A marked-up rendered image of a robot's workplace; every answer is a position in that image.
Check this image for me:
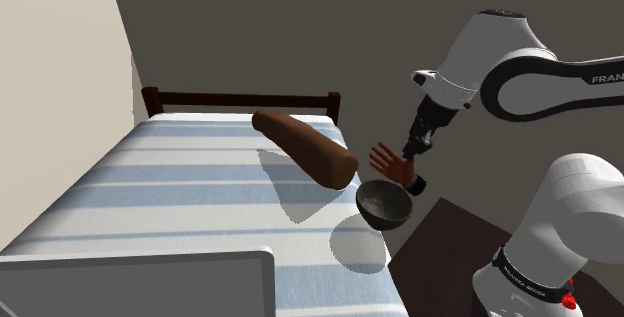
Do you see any brown cylinder bolster pillow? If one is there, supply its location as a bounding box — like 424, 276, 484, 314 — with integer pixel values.
250, 108, 360, 191

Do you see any red-brown hand figure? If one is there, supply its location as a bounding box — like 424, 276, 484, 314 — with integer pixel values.
368, 141, 428, 197

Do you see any grey laptop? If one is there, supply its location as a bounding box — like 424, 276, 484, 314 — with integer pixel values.
0, 246, 278, 317

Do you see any dark grey bowl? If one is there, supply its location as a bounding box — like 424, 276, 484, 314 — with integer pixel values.
355, 179, 415, 232

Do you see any bed with striped cover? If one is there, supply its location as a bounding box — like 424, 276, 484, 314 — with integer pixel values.
0, 86, 411, 317

